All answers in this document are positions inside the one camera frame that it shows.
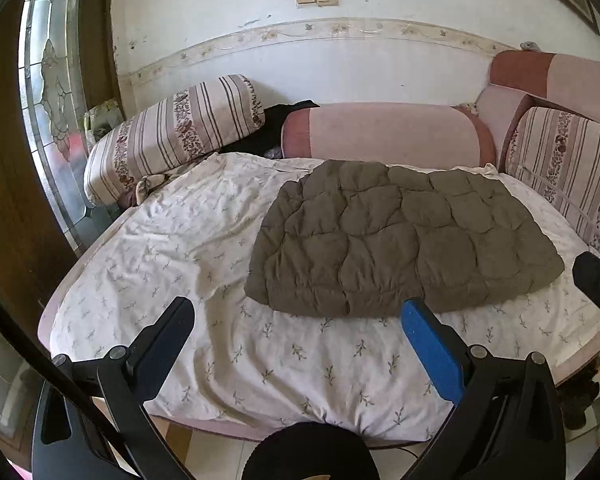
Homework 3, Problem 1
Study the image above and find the thick black cable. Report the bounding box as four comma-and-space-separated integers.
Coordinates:
0, 272, 131, 461

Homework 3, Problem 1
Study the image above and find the green floral cloth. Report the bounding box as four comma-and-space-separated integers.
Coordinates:
82, 100, 125, 142

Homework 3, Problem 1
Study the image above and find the pink bolster cushion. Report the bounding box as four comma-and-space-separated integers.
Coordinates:
281, 103, 497, 171

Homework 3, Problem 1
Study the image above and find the dark object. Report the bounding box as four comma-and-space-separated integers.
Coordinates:
562, 375, 600, 431

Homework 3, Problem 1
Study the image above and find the black round object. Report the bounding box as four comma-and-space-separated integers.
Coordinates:
240, 421, 381, 480

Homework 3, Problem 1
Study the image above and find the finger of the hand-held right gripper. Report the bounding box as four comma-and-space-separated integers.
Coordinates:
572, 251, 600, 341

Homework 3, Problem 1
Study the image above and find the striped floral pillow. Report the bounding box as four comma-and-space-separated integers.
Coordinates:
84, 74, 267, 207

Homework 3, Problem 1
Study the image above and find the pink backrest cushion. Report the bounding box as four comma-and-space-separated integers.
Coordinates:
477, 50, 600, 161

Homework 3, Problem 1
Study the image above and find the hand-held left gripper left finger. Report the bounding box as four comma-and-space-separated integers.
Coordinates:
31, 296, 196, 480

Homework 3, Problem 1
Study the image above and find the brown wooden door panel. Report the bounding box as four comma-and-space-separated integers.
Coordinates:
0, 0, 81, 336

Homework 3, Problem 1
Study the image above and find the brown quilted puffer jacket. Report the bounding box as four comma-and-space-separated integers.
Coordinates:
244, 160, 566, 318

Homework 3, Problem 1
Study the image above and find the stained glass window panel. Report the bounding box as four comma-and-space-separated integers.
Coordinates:
0, 310, 38, 423
19, 0, 126, 253

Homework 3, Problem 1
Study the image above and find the black garment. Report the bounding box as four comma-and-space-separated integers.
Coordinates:
220, 101, 321, 158

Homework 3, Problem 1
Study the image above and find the striped floral backrest cushion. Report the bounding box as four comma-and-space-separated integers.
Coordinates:
502, 106, 600, 261

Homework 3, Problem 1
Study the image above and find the white leaf-print duvet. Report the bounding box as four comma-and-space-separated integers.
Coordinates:
50, 152, 600, 436

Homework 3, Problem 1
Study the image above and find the floral fleece blanket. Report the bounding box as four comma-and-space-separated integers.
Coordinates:
134, 175, 168, 203

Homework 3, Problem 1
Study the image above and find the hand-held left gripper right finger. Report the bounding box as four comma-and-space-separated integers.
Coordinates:
401, 297, 567, 480

